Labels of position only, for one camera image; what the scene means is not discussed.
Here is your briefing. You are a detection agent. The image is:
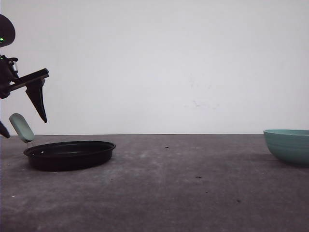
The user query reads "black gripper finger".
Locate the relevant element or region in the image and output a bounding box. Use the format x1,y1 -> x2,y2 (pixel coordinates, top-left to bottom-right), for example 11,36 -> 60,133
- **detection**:
0,122 -> 10,138
26,79 -> 47,123

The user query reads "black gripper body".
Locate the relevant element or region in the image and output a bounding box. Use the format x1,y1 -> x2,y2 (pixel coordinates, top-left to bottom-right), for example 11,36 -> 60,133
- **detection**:
0,55 -> 49,99

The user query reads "black frying pan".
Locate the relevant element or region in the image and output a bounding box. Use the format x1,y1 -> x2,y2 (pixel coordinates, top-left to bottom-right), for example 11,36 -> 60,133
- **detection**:
9,113 -> 116,173

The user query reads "teal ceramic bowl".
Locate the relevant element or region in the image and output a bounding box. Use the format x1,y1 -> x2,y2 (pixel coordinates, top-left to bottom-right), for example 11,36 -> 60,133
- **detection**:
264,129 -> 309,166

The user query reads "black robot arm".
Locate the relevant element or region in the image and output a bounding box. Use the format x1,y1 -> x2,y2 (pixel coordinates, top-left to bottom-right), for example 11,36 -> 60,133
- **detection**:
0,15 -> 49,123

